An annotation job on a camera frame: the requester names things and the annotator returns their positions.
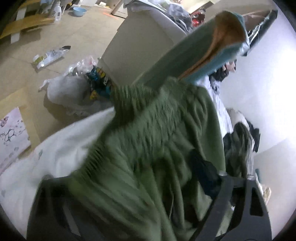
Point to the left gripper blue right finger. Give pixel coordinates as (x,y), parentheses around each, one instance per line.
(237,210)

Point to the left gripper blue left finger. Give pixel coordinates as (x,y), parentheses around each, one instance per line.
(57,215)

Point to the green pants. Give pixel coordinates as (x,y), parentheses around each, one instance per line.
(140,177)

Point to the floral white bed sheet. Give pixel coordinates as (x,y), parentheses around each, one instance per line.
(57,157)

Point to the white plastic bag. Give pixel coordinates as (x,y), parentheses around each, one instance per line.
(72,90)

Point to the colourful snack package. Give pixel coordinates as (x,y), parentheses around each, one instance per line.
(100,83)

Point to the pile of dark clothes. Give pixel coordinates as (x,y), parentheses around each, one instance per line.
(220,74)

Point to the flat white packaging on floor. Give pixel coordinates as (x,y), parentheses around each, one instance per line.
(51,56)

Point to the white cabinet beside bed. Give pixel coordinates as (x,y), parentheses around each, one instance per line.
(140,41)

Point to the white detergent bottle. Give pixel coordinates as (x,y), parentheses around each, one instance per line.
(57,11)

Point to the blue plastic basin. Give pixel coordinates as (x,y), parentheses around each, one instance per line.
(79,11)

